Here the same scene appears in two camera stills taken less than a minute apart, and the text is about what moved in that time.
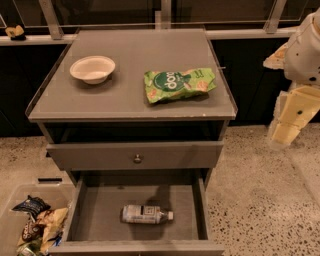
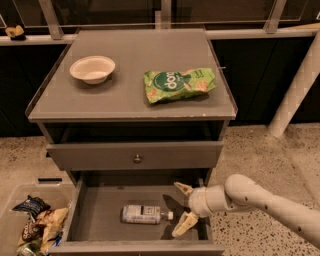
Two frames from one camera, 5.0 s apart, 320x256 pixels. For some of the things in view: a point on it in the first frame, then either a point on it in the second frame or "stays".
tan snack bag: [53, 221] stays
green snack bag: [168, 84] stays
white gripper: [304, 61] to [197, 201]
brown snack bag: [32, 231] stays
